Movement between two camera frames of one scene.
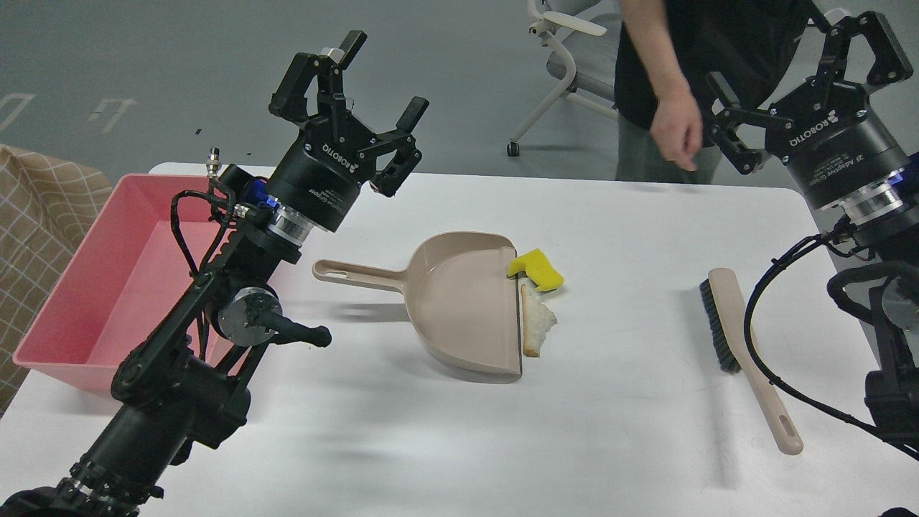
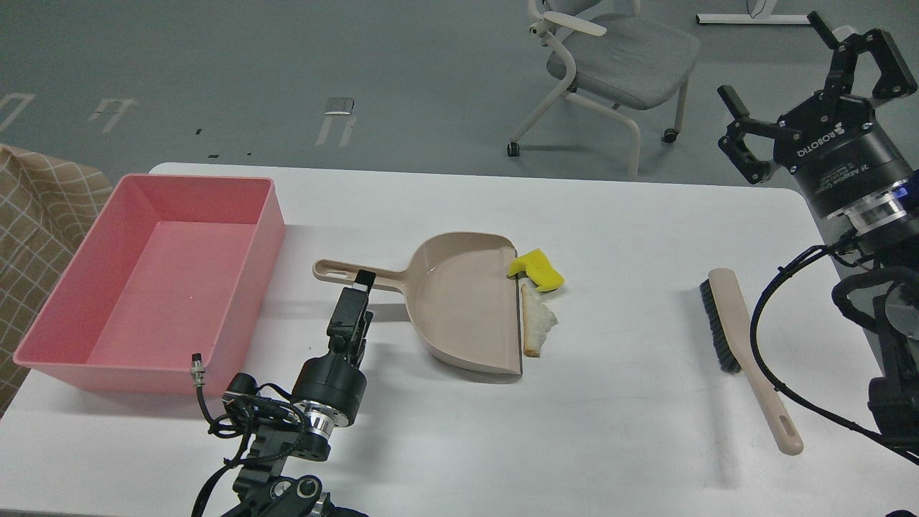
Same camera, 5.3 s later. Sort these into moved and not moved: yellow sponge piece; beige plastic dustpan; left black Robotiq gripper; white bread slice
Moved: left black Robotiq gripper
Not moved: white bread slice; yellow sponge piece; beige plastic dustpan
